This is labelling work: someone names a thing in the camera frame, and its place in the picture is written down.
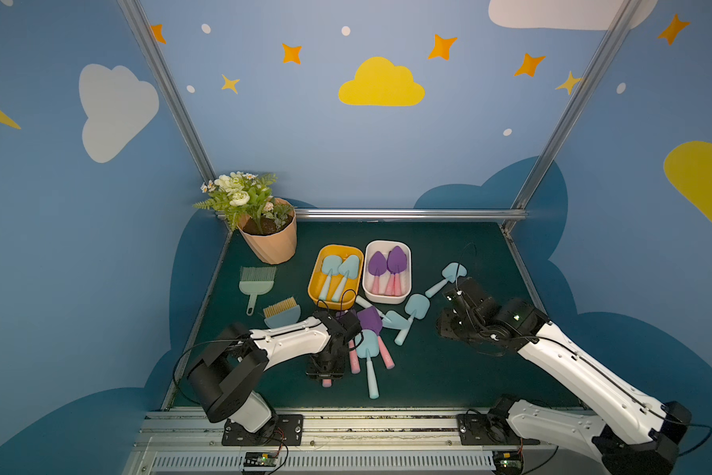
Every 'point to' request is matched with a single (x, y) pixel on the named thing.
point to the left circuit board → (260, 459)
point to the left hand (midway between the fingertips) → (332, 374)
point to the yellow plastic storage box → (336, 277)
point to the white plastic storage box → (386, 246)
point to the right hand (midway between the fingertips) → (443, 321)
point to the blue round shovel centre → (367, 345)
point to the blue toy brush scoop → (282, 315)
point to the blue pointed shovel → (350, 267)
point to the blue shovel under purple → (391, 319)
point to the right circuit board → (508, 461)
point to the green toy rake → (256, 281)
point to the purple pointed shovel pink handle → (377, 265)
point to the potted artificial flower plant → (267, 223)
